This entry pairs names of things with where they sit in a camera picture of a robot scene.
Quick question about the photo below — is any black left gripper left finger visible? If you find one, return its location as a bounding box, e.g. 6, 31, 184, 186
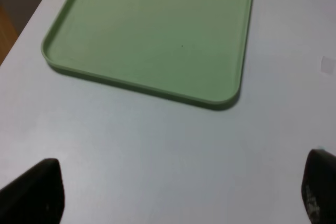
1, 158, 65, 223

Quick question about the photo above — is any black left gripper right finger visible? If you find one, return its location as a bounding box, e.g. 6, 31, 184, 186
301, 149, 335, 223

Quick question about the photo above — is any green plastic tray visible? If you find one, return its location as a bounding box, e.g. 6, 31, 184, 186
41, 0, 253, 110

